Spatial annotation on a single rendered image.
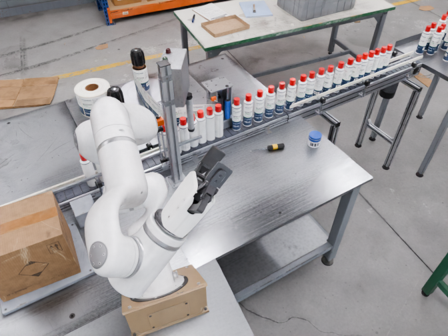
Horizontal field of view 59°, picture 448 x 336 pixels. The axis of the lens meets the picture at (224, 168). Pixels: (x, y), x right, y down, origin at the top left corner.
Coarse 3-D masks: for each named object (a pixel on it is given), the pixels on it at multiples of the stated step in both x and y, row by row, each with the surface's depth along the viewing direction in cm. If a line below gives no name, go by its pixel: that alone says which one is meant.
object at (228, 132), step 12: (252, 120) 229; (264, 120) 230; (228, 132) 222; (240, 132) 222; (204, 144) 214; (156, 156) 208; (144, 168) 201; (60, 192) 190; (72, 192) 190; (84, 192) 190
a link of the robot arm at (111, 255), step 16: (112, 144) 85; (128, 144) 86; (112, 160) 83; (128, 160) 83; (112, 176) 81; (128, 176) 81; (144, 176) 84; (112, 192) 75; (128, 192) 77; (144, 192) 82; (96, 208) 72; (112, 208) 71; (128, 208) 83; (96, 224) 70; (112, 224) 70; (96, 240) 69; (112, 240) 68; (128, 240) 71; (96, 256) 68; (112, 256) 67; (128, 256) 69; (96, 272) 68; (112, 272) 67; (128, 272) 70
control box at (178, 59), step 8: (176, 48) 169; (168, 56) 164; (176, 56) 164; (184, 56) 164; (176, 64) 159; (184, 64) 164; (176, 72) 158; (184, 72) 165; (176, 80) 161; (184, 80) 166; (176, 88) 163; (184, 88) 167; (176, 96) 166; (184, 96) 168; (176, 104) 169; (184, 104) 169
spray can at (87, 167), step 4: (80, 156) 179; (80, 160) 182; (84, 160) 180; (84, 164) 181; (88, 164) 182; (92, 164) 185; (84, 168) 183; (88, 168) 183; (92, 168) 185; (84, 172) 185; (88, 172) 185; (92, 172) 186; (88, 176) 186; (92, 180) 189; (88, 184) 191; (92, 184) 190
